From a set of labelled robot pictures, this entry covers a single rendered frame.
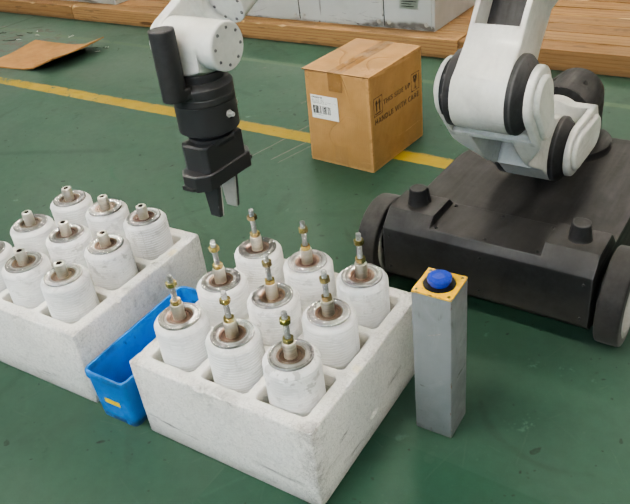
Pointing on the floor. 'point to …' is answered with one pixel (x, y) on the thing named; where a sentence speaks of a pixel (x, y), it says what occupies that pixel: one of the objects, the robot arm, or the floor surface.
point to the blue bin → (130, 399)
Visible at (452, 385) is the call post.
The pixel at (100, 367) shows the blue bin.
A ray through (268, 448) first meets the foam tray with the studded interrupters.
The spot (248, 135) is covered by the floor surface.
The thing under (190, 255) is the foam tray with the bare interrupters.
